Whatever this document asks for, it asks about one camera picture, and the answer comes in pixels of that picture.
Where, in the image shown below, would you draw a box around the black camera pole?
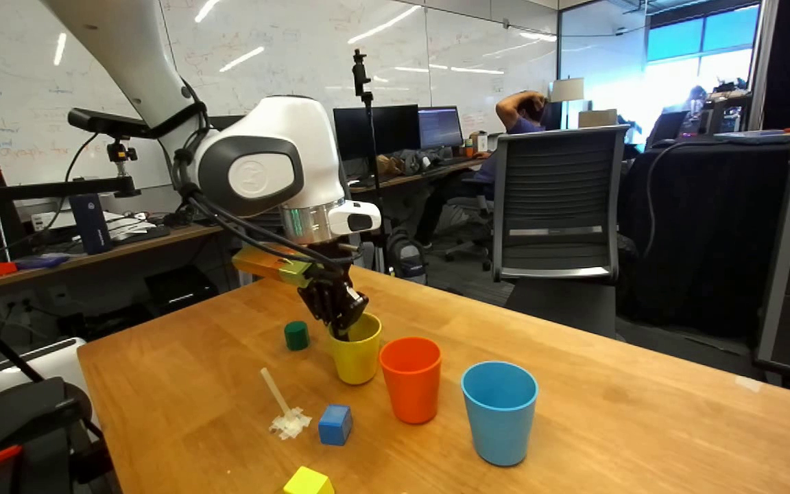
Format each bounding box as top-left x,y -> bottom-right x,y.
349,46 -> 382,190

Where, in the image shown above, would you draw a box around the blue cube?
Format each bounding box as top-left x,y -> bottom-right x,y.
315,403 -> 357,447

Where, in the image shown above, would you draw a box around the black clamp orange handle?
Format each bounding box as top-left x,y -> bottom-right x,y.
0,375 -> 104,494

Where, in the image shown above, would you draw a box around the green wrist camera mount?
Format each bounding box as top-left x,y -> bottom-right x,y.
265,253 -> 322,286

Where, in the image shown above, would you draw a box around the blue box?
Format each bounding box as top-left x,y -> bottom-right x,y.
68,193 -> 114,259

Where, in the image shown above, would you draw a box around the black stereo camera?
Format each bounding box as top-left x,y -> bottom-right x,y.
65,105 -> 161,142

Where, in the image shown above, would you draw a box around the small blue-screen monitor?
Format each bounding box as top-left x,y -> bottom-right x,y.
416,105 -> 466,154

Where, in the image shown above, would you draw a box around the black draped partition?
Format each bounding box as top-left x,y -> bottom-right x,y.
621,139 -> 790,342

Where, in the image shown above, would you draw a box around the black tripod ball head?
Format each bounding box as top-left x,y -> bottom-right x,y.
104,134 -> 139,169

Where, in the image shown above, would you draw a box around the grey mesh office chair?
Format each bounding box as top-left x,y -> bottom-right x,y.
488,124 -> 633,337

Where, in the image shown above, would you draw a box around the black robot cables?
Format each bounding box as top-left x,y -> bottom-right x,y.
171,84 -> 357,278

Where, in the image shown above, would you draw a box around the white table lamp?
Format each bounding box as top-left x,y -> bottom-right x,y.
549,73 -> 590,132

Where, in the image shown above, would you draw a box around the blue plastic cup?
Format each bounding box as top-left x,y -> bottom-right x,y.
457,356 -> 540,468

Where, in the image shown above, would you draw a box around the wooden edged back desk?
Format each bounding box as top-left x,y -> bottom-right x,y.
0,219 -> 232,298

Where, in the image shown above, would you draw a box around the white rounded panel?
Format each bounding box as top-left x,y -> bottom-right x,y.
0,335 -> 87,418

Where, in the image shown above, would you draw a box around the yellow plastic cup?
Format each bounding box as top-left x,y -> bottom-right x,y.
326,313 -> 386,386

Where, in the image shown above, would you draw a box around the seated person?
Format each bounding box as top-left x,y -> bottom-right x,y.
490,88 -> 555,138

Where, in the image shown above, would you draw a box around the green cylinder block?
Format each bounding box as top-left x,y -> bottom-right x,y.
283,319 -> 313,355

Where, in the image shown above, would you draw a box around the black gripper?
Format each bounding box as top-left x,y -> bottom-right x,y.
300,232 -> 371,342

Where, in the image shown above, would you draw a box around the black desk monitor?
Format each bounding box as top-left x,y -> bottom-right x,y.
331,102 -> 423,164

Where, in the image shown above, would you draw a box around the bright window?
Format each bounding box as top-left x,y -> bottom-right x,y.
645,0 -> 762,119

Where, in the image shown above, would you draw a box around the white plastic connector toy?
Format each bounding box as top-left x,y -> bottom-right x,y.
258,364 -> 315,442

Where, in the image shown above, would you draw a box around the orange plastic cup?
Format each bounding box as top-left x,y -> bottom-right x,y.
375,335 -> 448,429

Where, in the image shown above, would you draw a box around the yellow cube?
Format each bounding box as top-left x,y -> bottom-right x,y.
279,464 -> 338,494

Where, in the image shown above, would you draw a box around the black rail frame red clamp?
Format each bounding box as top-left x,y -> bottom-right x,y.
0,160 -> 139,263

